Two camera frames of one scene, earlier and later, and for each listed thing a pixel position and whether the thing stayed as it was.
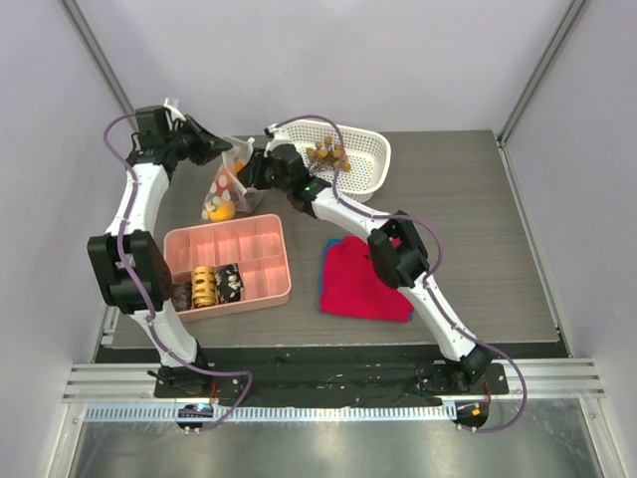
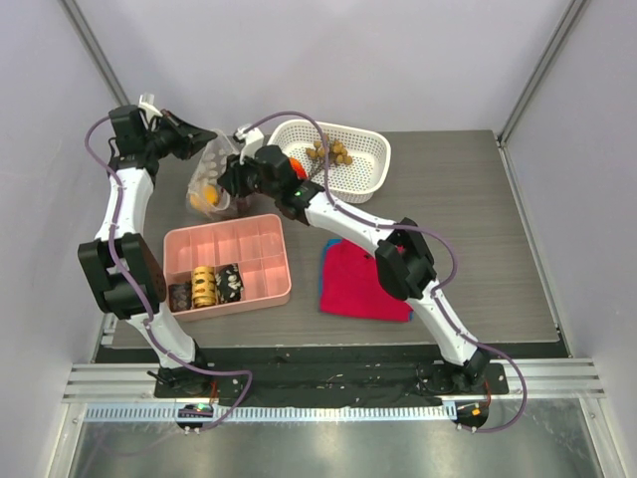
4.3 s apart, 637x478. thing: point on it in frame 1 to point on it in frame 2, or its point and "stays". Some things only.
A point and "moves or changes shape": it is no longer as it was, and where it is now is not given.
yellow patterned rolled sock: (204, 286) stays
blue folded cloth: (326, 243) stays
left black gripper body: (190, 142) to (169, 138)
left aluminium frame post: (89, 37) stays
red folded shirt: (350, 286) stays
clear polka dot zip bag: (228, 197) moves or changes shape
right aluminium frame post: (562, 28) stays
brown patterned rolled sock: (181, 294) stays
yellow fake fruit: (224, 212) to (206, 199)
